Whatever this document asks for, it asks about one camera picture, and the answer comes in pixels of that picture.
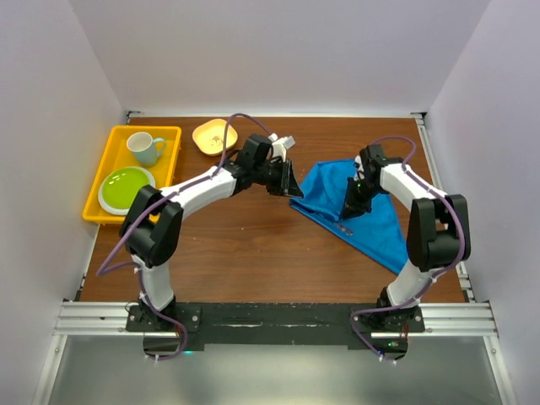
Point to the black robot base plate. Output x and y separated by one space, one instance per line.
337 324

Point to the iridescent metal fork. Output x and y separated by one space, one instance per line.
344 229

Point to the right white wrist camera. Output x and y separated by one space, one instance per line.
359 169

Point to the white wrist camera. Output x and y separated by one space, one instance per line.
280 146
359 169

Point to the yellow square bowl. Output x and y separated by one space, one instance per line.
211 136

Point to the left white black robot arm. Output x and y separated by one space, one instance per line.
152 227

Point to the blue cloth napkin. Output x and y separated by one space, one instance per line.
376 234

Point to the yellow plastic tray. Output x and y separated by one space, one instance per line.
116 156

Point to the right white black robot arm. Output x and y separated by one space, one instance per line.
438 237

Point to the light blue ceramic mug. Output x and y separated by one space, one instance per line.
145 149

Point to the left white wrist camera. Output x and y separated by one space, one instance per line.
280 146

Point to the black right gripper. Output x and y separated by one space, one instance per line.
353 207

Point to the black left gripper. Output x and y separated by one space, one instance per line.
287 184

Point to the green plate white rim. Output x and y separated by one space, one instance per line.
119 189

